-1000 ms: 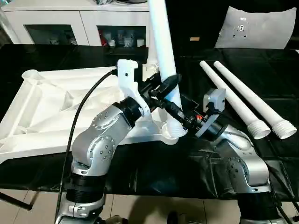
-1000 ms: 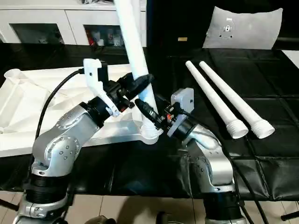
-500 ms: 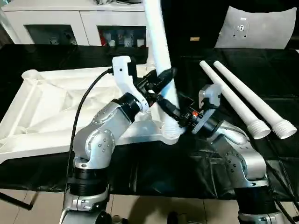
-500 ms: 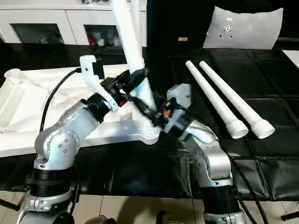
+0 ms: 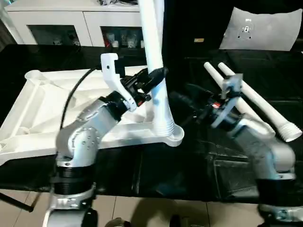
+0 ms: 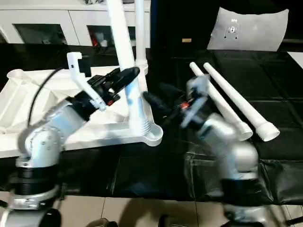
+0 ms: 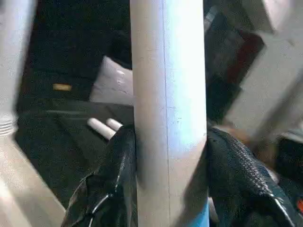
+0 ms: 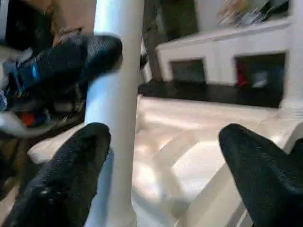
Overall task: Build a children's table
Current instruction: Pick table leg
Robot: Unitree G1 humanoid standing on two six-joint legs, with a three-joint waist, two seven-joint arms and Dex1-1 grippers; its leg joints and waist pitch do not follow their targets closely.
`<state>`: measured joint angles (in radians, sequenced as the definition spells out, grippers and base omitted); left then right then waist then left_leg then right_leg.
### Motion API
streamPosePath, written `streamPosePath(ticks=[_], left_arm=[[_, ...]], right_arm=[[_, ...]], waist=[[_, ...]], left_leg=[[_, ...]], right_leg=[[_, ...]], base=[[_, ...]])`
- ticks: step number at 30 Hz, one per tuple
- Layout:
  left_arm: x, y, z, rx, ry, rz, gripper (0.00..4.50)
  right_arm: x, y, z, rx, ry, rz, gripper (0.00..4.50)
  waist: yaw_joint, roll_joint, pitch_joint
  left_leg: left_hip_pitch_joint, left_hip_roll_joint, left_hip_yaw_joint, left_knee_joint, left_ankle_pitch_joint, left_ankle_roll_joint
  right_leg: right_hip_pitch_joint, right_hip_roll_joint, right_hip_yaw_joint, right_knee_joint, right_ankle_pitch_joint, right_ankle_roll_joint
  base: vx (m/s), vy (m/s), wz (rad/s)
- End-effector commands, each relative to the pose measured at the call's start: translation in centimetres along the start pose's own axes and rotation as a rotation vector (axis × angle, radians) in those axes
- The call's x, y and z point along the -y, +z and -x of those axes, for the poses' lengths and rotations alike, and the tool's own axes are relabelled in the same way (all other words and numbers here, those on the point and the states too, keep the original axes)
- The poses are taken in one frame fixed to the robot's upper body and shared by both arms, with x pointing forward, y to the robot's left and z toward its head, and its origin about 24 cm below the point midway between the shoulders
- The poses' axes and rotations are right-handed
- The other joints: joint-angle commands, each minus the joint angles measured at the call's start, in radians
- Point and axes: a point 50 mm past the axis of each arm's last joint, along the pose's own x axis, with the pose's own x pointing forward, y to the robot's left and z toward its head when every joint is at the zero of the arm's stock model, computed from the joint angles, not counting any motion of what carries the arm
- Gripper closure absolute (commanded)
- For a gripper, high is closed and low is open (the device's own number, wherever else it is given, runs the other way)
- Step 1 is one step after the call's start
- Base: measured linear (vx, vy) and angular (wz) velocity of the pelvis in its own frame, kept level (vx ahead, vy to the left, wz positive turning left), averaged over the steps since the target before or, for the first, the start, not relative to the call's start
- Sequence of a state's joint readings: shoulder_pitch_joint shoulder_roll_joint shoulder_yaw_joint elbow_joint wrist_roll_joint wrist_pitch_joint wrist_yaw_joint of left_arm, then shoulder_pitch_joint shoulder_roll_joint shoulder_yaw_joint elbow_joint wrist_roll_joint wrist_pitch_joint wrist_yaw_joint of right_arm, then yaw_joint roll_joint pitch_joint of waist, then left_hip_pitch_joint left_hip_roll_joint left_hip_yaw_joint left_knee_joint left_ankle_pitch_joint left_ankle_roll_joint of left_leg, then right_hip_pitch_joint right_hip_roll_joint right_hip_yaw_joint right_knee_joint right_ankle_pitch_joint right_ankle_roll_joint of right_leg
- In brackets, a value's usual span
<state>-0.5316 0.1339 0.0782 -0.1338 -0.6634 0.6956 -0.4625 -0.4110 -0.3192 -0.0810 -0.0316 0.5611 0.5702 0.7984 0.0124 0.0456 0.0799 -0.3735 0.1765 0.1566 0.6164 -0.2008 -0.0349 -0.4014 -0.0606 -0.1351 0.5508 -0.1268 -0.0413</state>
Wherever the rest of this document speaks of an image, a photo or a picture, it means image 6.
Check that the white plastic table top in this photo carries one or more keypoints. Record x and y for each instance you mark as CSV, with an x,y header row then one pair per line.
x,y
47,99

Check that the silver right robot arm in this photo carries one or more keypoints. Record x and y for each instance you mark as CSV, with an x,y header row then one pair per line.
x,y
232,151

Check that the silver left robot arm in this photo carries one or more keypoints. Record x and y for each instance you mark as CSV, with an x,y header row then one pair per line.
x,y
47,137

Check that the small red bottle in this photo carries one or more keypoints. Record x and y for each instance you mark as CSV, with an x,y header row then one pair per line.
x,y
94,41

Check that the black box with yellow label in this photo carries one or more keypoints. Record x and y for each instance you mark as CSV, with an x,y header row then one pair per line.
x,y
184,21

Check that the white cabinet with glass doors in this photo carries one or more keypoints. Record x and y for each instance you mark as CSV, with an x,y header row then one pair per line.
x,y
57,19

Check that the white plastic bag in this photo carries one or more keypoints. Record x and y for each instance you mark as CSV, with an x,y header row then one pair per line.
x,y
248,28

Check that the dark grey robot foot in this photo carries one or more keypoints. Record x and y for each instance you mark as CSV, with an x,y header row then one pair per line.
x,y
171,222
102,222

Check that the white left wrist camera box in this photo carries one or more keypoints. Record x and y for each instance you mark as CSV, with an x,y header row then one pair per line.
x,y
85,78

